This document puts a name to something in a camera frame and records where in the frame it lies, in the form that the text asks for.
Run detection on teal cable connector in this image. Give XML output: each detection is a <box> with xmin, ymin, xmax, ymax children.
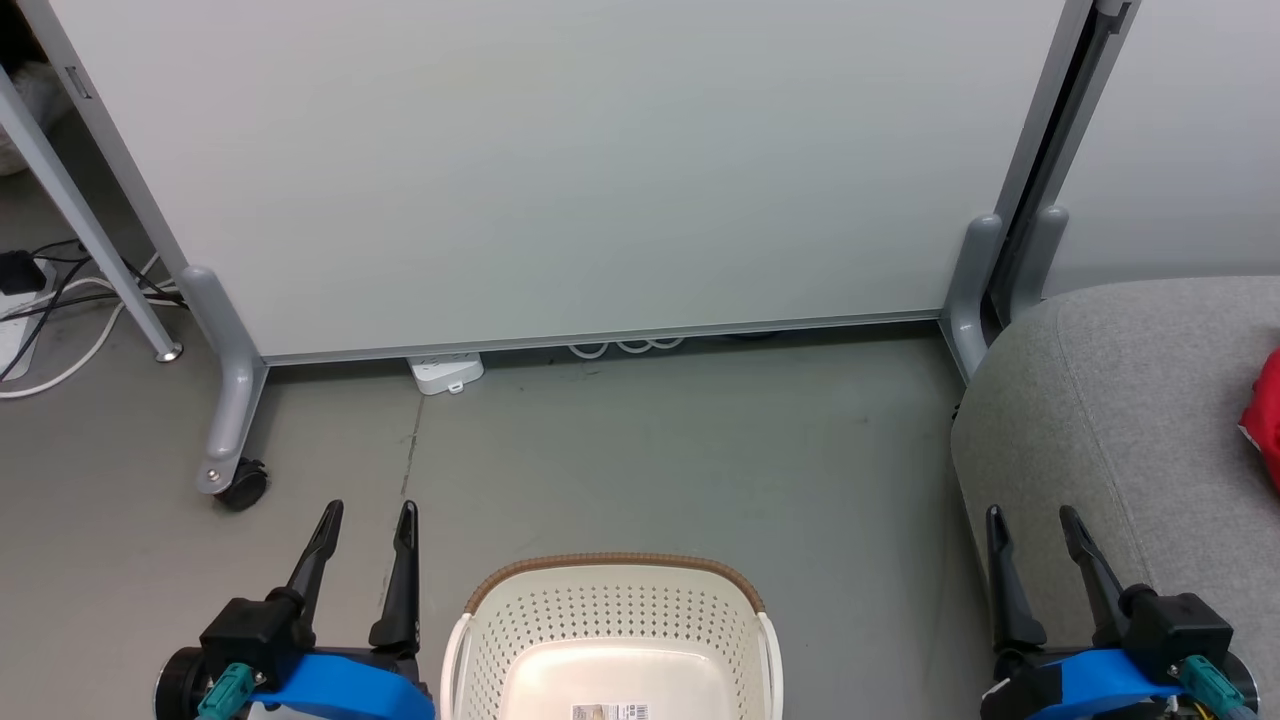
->
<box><xmin>196</xmin><ymin>662</ymin><xmax>257</xmax><ymax>720</ymax></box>
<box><xmin>1177</xmin><ymin>654</ymin><xmax>1257</xmax><ymax>720</ymax></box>

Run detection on grey fabric sofa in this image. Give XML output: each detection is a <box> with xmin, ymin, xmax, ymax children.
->
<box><xmin>949</xmin><ymin>277</ymin><xmax>1280</xmax><ymax>720</ymax></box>

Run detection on white coiled cable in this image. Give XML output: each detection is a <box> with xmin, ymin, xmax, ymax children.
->
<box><xmin>567</xmin><ymin>336</ymin><xmax>687</xmax><ymax>360</ymax></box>

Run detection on black caster wheel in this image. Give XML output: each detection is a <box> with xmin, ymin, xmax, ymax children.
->
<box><xmin>214</xmin><ymin>457</ymin><xmax>270</xmax><ymax>512</ymax></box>

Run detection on black power adapter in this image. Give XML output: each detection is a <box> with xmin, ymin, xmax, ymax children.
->
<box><xmin>0</xmin><ymin>250</ymin><xmax>49</xmax><ymax>297</ymax></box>

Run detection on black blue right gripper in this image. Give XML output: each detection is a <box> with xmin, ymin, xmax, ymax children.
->
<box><xmin>984</xmin><ymin>505</ymin><xmax>1261</xmax><ymax>720</ymax></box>

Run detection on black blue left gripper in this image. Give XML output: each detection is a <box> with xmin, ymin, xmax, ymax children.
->
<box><xmin>153</xmin><ymin>499</ymin><xmax>437</xmax><ymax>720</ymax></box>

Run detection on grey metal table leg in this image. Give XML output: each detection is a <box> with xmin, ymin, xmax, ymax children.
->
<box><xmin>0</xmin><ymin>68</ymin><xmax>184</xmax><ymax>364</ymax></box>

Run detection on white partition panel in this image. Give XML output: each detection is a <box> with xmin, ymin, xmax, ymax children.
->
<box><xmin>1040</xmin><ymin>0</ymin><xmax>1280</xmax><ymax>299</ymax></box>
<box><xmin>18</xmin><ymin>0</ymin><xmax>1098</xmax><ymax>367</ymax></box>

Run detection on black floor cables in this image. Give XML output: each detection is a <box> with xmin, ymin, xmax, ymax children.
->
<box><xmin>0</xmin><ymin>238</ymin><xmax>187</xmax><ymax>383</ymax></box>

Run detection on cream perforated laundry basket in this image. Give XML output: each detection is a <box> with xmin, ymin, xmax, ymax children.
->
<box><xmin>440</xmin><ymin>552</ymin><xmax>785</xmax><ymax>720</ymax></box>

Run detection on white floor cable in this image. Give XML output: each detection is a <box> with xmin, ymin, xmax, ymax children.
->
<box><xmin>0</xmin><ymin>254</ymin><xmax>187</xmax><ymax>402</ymax></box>

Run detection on white power strip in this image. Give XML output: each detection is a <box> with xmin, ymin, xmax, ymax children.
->
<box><xmin>407</xmin><ymin>350</ymin><xmax>486</xmax><ymax>397</ymax></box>

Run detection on grey partition foot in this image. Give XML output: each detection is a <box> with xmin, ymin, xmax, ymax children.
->
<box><xmin>939</xmin><ymin>214</ymin><xmax>1005</xmax><ymax>382</ymax></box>
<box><xmin>1007</xmin><ymin>204</ymin><xmax>1070</xmax><ymax>322</ymax></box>
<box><xmin>179</xmin><ymin>264</ymin><xmax>270</xmax><ymax>497</ymax></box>

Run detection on red white sports jersey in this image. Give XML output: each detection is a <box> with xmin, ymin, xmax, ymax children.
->
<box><xmin>1238</xmin><ymin>347</ymin><xmax>1280</xmax><ymax>493</ymax></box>

